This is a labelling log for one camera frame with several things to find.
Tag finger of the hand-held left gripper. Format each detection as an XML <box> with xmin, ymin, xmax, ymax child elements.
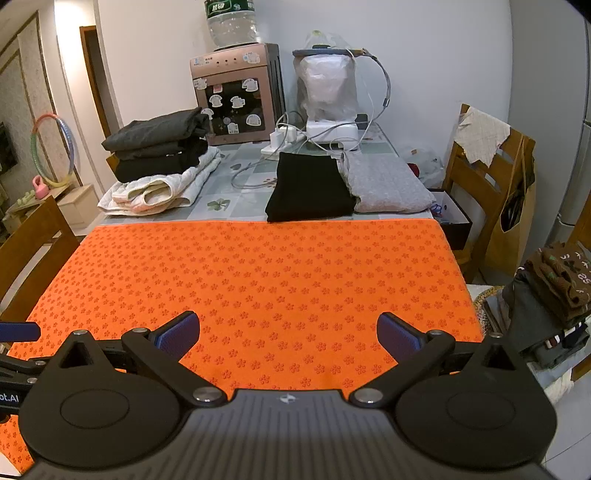
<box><xmin>0</xmin><ymin>322</ymin><xmax>41</xmax><ymax>343</ymax></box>
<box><xmin>0</xmin><ymin>352</ymin><xmax>49</xmax><ymax>376</ymax></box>

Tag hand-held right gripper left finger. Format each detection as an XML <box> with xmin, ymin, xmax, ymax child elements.
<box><xmin>34</xmin><ymin>310</ymin><xmax>227</xmax><ymax>407</ymax></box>

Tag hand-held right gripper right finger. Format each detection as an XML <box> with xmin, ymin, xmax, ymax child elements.
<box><xmin>348</xmin><ymin>311</ymin><xmax>543</xmax><ymax>407</ymax></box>

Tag pile of folded clothes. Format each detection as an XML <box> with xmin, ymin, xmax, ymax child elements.
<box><xmin>501</xmin><ymin>270</ymin><xmax>591</xmax><ymax>370</ymax></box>

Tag black folded clothes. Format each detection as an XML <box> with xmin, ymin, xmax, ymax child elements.
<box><xmin>113</xmin><ymin>136</ymin><xmax>209</xmax><ymax>183</ymax></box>

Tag dark grey folded clothes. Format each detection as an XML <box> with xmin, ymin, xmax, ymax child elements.
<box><xmin>102</xmin><ymin>107</ymin><xmax>212</xmax><ymax>153</ymax></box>

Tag orange floral mat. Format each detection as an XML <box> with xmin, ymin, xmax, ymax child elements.
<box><xmin>0</xmin><ymin>220</ymin><xmax>485</xmax><ymax>476</ymax></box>

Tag dark open box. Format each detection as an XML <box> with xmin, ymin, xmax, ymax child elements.
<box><xmin>427</xmin><ymin>187</ymin><xmax>474</xmax><ymax>252</ymax></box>

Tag low beige cabinet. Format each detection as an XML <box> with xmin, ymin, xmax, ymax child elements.
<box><xmin>4</xmin><ymin>184</ymin><xmax>100</xmax><ymax>229</ymax></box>

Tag brown paper bag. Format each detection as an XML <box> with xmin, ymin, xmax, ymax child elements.
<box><xmin>489</xmin><ymin>134</ymin><xmax>539</xmax><ymax>283</ymax></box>

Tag white quilted folded garment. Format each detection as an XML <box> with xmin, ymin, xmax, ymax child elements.
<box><xmin>97</xmin><ymin>147</ymin><xmax>222</xmax><ymax>217</ymax></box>

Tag grey folded garment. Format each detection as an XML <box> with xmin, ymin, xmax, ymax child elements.
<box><xmin>339</xmin><ymin>151</ymin><xmax>437</xmax><ymax>214</ymax></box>

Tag black folded pants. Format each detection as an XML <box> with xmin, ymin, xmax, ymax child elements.
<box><xmin>265</xmin><ymin>152</ymin><xmax>356</xmax><ymax>223</ymax></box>

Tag white plastic bag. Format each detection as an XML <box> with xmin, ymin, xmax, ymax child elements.
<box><xmin>402</xmin><ymin>147</ymin><xmax>446</xmax><ymax>190</ymax></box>

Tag colourful hula hoop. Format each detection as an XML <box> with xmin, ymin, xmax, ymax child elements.
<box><xmin>30</xmin><ymin>114</ymin><xmax>77</xmax><ymax>189</ymax></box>

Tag white power strip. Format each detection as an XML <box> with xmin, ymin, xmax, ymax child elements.
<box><xmin>261</xmin><ymin>131</ymin><xmax>308</xmax><ymax>155</ymax></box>

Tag white appliance base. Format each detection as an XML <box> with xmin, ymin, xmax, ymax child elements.
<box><xmin>305</xmin><ymin>117</ymin><xmax>362</xmax><ymax>152</ymax></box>

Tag beige quilted cloth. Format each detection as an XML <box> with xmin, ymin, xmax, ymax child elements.
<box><xmin>455</xmin><ymin>107</ymin><xmax>512</xmax><ymax>166</ymax></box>

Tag white charger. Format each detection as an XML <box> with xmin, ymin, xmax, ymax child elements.
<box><xmin>270</xmin><ymin>122</ymin><xmax>305</xmax><ymax>144</ymax></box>

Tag small brown cabinet with stickers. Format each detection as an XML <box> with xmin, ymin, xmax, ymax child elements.
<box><xmin>189</xmin><ymin>43</ymin><xmax>286</xmax><ymax>147</ymax></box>

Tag plastic-wrapped appliance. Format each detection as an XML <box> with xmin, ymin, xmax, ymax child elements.
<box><xmin>292</xmin><ymin>30</ymin><xmax>370</xmax><ymax>123</ymax></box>

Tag silver refrigerator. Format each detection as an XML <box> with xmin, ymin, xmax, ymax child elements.
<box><xmin>551</xmin><ymin>0</ymin><xmax>591</xmax><ymax>245</ymax></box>

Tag brown wooden door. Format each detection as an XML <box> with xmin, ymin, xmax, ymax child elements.
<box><xmin>79</xmin><ymin>25</ymin><xmax>123</xmax><ymax>139</ymax></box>

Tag clear water bottle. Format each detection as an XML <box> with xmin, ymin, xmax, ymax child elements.
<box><xmin>203</xmin><ymin>0</ymin><xmax>258</xmax><ymax>51</ymax></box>

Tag white cable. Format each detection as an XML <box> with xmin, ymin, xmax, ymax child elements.
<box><xmin>230</xmin><ymin>111</ymin><xmax>305</xmax><ymax>190</ymax></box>

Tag grey braided hose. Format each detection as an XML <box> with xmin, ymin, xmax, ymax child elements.
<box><xmin>353</xmin><ymin>46</ymin><xmax>393</xmax><ymax>153</ymax></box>

